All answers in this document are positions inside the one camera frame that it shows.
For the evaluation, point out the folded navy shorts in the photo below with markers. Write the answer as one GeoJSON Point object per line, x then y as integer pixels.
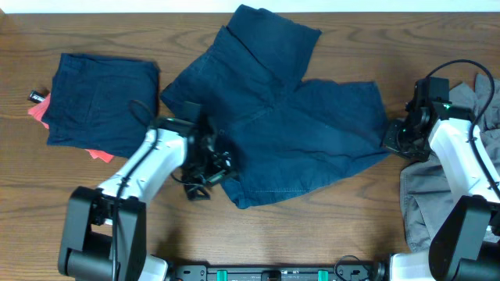
{"type": "Point", "coordinates": [101, 103]}

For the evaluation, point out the blue denim shorts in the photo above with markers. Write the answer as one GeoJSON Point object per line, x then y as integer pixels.
{"type": "Point", "coordinates": [288, 136]}

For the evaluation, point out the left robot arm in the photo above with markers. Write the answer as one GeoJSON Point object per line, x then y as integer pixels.
{"type": "Point", "coordinates": [104, 236]}

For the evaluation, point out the folded coral red garment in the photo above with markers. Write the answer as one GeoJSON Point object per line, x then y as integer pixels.
{"type": "Point", "coordinates": [39, 110]}

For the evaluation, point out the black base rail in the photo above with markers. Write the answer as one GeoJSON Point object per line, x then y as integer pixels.
{"type": "Point", "coordinates": [348, 268]}

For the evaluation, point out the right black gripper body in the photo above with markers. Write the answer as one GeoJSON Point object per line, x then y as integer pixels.
{"type": "Point", "coordinates": [401, 140]}

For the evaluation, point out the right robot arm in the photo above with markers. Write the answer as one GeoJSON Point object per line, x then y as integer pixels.
{"type": "Point", "coordinates": [434, 126]}

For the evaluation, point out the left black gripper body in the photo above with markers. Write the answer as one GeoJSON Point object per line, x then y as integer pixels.
{"type": "Point", "coordinates": [213, 172]}

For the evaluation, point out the grey shorts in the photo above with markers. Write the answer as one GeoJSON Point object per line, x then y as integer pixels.
{"type": "Point", "coordinates": [425, 196]}

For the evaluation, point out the small black clothing tag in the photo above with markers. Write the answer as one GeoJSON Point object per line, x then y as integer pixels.
{"type": "Point", "coordinates": [36, 97]}

